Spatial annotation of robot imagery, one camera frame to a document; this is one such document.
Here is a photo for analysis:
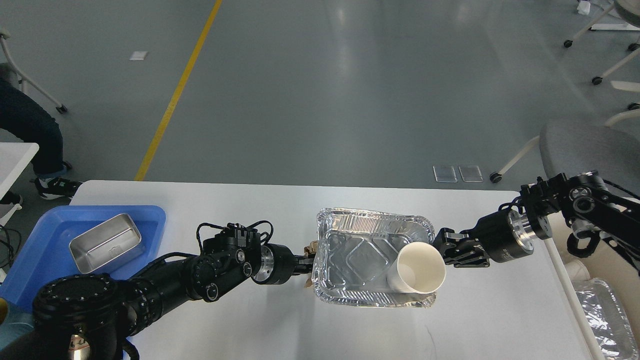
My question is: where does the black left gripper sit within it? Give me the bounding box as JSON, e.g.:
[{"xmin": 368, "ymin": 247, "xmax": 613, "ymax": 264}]
[{"xmin": 251, "ymin": 244, "xmax": 316, "ymax": 285}]

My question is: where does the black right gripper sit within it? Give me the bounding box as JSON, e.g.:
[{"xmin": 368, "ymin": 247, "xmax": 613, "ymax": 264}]
[{"xmin": 432, "ymin": 209, "xmax": 535, "ymax": 268}]

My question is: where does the brown paper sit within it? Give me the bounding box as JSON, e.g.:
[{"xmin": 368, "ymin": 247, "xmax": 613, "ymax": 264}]
[{"xmin": 303, "ymin": 240, "xmax": 319, "ymax": 289}]

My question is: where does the white paper cup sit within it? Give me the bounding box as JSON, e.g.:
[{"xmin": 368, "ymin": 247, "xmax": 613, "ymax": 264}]
[{"xmin": 386, "ymin": 242, "xmax": 447, "ymax": 294}]

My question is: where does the aluminium foil tray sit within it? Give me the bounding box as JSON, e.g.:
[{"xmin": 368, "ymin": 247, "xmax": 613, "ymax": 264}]
[{"xmin": 311, "ymin": 207, "xmax": 437, "ymax": 308}]

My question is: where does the square stainless steel dish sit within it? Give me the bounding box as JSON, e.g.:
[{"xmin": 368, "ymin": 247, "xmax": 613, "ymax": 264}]
[{"xmin": 69, "ymin": 213, "xmax": 146, "ymax": 274}]

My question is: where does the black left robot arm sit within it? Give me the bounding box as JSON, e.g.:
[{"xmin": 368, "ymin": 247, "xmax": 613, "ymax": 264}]
[{"xmin": 1, "ymin": 221, "xmax": 316, "ymax": 360}]

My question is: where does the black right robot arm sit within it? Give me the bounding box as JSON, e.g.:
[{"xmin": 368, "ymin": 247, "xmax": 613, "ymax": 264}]
[{"xmin": 432, "ymin": 170, "xmax": 640, "ymax": 271}]

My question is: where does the right floor socket plate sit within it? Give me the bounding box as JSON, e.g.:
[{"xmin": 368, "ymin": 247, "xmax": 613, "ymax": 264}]
[{"xmin": 458, "ymin": 165, "xmax": 484, "ymax": 183}]

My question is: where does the floor socket plate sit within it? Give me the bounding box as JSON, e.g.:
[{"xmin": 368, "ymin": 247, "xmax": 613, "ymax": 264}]
[
  {"xmin": 432, "ymin": 165, "xmax": 458, "ymax": 183},
  {"xmin": 458, "ymin": 165, "xmax": 484, "ymax": 183}
]

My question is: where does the left floor socket plate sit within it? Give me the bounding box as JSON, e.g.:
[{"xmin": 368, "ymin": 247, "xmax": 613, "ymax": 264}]
[{"xmin": 432, "ymin": 165, "xmax": 458, "ymax": 183}]

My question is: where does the white cup in bin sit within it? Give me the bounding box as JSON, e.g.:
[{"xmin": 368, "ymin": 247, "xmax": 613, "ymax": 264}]
[{"xmin": 563, "ymin": 259, "xmax": 592, "ymax": 283}]

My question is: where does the beige plastic bin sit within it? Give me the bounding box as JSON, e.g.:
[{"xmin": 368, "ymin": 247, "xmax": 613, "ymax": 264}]
[{"xmin": 546, "ymin": 213, "xmax": 639, "ymax": 360}]

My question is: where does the grey office chair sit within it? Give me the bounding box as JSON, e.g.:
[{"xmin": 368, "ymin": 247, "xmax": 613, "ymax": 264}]
[{"xmin": 489, "ymin": 120, "xmax": 640, "ymax": 188}]

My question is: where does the foil tray in bin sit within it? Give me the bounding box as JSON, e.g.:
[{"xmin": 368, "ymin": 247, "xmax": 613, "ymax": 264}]
[{"xmin": 572, "ymin": 278, "xmax": 639, "ymax": 360}]

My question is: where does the white chair legs background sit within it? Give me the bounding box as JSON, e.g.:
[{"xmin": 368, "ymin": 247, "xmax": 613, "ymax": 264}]
[{"xmin": 562, "ymin": 0, "xmax": 640, "ymax": 128}]

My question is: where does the blue plastic tray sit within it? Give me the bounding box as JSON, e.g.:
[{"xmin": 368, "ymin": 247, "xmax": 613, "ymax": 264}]
[{"xmin": 1, "ymin": 205, "xmax": 167, "ymax": 313}]

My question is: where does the teal ceramic mug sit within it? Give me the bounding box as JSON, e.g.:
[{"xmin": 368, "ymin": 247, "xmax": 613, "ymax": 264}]
[{"xmin": 0, "ymin": 298, "xmax": 34, "ymax": 350}]

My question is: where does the white side table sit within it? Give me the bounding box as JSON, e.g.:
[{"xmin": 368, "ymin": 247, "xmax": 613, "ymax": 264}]
[{"xmin": 0, "ymin": 142, "xmax": 39, "ymax": 198}]

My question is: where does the seated person in jeans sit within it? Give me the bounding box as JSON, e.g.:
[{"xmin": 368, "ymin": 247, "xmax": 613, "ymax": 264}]
[{"xmin": 0, "ymin": 79, "xmax": 82, "ymax": 200}]

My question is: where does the black cable at left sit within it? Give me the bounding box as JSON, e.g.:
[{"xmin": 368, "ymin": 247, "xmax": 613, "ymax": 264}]
[{"xmin": 0, "ymin": 225, "xmax": 22, "ymax": 273}]

